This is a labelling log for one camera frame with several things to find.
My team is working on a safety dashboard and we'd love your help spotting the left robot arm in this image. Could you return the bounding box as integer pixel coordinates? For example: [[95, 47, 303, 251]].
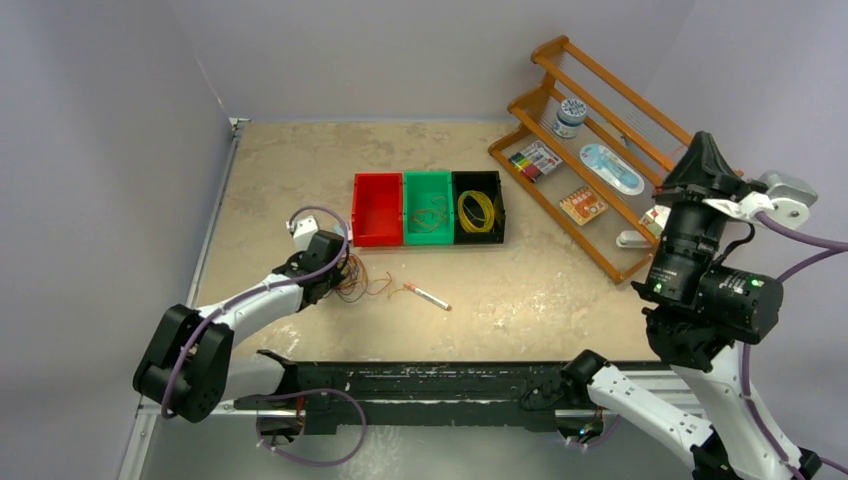
[[132, 230, 348, 423]]

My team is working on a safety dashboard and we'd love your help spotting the wooden shelf rack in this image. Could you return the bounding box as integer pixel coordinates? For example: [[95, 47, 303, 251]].
[[488, 35, 692, 284]]

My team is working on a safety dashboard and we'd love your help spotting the orange cable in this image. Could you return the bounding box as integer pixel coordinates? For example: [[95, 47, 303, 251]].
[[409, 193, 453, 233]]

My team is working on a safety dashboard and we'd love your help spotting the marker pen pack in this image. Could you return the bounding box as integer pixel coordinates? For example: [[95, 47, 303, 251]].
[[508, 140, 563, 183]]

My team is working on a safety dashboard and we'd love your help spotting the blue blister pack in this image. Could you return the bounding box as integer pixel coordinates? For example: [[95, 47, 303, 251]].
[[579, 144, 645, 196]]

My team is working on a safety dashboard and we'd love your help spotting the white round jar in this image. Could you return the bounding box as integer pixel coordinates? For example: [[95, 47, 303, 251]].
[[552, 98, 588, 139]]

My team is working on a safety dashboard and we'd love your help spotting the red plastic bin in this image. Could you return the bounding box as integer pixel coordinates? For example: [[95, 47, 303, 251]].
[[351, 172, 404, 247]]

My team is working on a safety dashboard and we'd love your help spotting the green plastic bin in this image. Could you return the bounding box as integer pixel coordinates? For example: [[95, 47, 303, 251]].
[[403, 171, 455, 246]]

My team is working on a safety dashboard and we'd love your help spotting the orange white marker pen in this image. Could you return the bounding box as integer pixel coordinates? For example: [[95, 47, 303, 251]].
[[403, 282, 452, 311]]

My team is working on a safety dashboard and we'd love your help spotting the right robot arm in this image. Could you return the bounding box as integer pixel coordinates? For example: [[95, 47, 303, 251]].
[[561, 131, 822, 479]]

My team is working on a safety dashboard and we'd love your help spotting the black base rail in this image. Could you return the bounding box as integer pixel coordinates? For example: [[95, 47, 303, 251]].
[[234, 361, 613, 440]]

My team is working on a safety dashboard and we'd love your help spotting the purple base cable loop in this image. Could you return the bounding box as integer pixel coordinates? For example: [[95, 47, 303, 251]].
[[254, 389, 369, 470]]

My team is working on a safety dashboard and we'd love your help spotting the cable bundle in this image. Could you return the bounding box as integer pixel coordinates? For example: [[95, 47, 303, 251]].
[[333, 252, 419, 305]]

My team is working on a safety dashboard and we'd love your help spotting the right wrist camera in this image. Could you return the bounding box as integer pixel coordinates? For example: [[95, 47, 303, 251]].
[[703, 170, 819, 230]]

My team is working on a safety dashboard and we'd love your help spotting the yellow cable coil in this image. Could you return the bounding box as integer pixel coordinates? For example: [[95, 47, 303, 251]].
[[457, 190, 497, 235]]

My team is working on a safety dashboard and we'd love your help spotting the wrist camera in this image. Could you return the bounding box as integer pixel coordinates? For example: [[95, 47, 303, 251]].
[[703, 170, 819, 230], [286, 215, 320, 252]]

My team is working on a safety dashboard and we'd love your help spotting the white red box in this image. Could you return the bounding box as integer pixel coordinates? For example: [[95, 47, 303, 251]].
[[640, 205, 671, 238]]

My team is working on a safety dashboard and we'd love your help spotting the black plastic bin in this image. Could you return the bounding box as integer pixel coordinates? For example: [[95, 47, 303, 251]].
[[451, 171, 506, 245]]

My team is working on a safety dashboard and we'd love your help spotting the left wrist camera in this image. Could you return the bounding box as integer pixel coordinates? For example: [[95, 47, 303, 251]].
[[286, 215, 320, 252]]

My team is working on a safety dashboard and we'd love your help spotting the white stapler on shelf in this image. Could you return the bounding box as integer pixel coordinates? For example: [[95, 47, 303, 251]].
[[615, 230, 658, 249]]

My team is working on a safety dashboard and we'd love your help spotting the orange spiral notebook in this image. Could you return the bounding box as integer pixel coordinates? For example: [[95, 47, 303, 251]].
[[559, 186, 608, 226]]

